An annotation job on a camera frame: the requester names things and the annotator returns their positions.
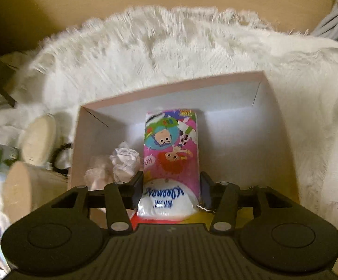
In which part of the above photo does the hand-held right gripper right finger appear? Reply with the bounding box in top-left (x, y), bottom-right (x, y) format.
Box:
top-left (200, 171), bottom-right (288, 234)

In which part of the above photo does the crumpled pale pink tissue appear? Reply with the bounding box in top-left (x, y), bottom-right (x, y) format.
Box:
top-left (84, 154), bottom-right (115, 193)

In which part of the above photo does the pink cartoon-print tissue pack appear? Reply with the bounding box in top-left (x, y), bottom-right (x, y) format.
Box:
top-left (136, 108), bottom-right (201, 220)

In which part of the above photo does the green-lidded glass jar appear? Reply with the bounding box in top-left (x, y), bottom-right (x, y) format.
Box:
top-left (0, 142), bottom-right (20, 179)

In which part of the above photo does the pink cardboard box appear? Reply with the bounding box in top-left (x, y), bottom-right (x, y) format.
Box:
top-left (67, 70), bottom-right (338, 279)

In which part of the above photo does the black scalloped object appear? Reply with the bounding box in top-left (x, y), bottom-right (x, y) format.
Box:
top-left (52, 142), bottom-right (74, 176)

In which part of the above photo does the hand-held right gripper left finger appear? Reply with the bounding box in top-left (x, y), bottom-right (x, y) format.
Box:
top-left (51, 171), bottom-right (145, 235)

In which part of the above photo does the frosted jar with cream contents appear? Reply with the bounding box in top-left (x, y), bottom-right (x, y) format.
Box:
top-left (5, 161), bottom-right (69, 223)

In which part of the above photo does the white fringed blanket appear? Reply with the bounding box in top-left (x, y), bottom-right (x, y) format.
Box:
top-left (0, 6), bottom-right (338, 280)

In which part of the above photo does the crumpled white paper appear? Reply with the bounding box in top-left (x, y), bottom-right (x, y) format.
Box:
top-left (109, 141), bottom-right (141, 182)

